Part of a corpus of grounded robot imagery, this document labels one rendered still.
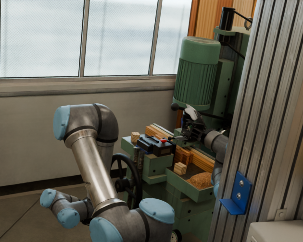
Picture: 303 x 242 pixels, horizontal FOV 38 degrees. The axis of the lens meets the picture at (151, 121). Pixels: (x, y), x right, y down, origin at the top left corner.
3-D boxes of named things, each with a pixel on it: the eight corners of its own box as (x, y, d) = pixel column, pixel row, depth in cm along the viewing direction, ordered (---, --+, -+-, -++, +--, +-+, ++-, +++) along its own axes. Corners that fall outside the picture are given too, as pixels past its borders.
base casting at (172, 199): (125, 175, 226) (127, 160, 223) (204, 158, 260) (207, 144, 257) (180, 220, 193) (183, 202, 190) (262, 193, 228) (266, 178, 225)
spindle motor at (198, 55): (164, 101, 206) (174, 35, 195) (192, 98, 216) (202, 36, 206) (189, 113, 193) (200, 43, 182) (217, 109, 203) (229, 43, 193)
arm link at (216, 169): (209, 192, 162) (215, 165, 158) (209, 178, 172) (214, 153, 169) (230, 196, 162) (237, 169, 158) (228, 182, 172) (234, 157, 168)
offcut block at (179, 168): (173, 171, 195) (174, 163, 194) (178, 169, 198) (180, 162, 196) (180, 175, 192) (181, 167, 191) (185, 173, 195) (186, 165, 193)
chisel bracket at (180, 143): (171, 144, 211) (173, 128, 208) (192, 140, 219) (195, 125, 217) (181, 151, 206) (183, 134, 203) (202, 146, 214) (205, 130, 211)
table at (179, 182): (104, 150, 221) (105, 139, 219) (151, 142, 240) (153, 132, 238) (180, 208, 177) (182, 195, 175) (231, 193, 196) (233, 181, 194)
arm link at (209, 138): (227, 134, 169) (220, 153, 171) (219, 130, 172) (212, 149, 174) (215, 133, 164) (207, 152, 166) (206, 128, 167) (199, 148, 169)
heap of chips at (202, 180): (185, 180, 189) (186, 172, 188) (208, 174, 197) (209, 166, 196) (199, 189, 182) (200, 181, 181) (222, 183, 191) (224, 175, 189)
